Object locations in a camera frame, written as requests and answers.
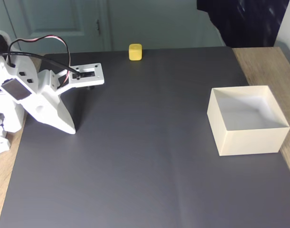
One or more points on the yellow cube block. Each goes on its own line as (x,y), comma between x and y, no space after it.
(135,53)

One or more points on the white open box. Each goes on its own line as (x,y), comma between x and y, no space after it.
(249,142)

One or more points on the pale green panelled door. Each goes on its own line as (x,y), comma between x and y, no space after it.
(52,19)

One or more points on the dark grey table mat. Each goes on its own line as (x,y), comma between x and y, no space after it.
(135,142)

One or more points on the pale green plain door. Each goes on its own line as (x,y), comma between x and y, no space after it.
(171,23)

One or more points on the black hanging cloth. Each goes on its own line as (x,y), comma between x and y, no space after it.
(242,23)

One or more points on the white camera mount with camera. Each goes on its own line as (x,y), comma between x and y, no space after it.
(99,76)

